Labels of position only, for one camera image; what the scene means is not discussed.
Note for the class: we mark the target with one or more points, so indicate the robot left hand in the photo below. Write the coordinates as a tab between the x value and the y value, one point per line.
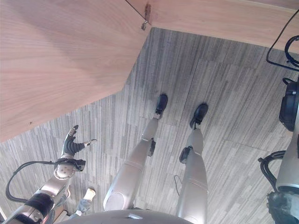
70	147

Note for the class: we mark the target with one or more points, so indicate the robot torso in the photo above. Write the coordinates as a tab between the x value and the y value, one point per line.
126	218

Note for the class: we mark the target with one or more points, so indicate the person's foot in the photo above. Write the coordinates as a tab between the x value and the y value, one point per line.
85	201

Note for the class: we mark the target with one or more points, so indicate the robot right leg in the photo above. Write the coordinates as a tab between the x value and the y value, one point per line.
194	177

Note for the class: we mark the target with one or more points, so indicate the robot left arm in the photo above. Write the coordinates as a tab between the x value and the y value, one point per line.
44	193

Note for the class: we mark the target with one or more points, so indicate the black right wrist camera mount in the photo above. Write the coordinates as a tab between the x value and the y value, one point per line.
290	105

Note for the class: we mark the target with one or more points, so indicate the wooden office cabinet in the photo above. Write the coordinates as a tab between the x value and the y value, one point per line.
222	21

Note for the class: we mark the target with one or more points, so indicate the robot leg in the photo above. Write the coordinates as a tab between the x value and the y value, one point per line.
194	177
130	170

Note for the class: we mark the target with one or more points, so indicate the wooden cabinet door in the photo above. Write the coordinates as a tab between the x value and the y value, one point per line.
58	58

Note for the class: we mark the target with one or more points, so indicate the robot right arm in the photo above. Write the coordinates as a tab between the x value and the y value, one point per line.
287	168

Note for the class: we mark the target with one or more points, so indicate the robot left leg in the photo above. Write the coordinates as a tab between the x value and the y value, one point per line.
130	170

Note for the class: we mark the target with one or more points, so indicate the metal door hinge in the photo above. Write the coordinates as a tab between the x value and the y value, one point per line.
145	19

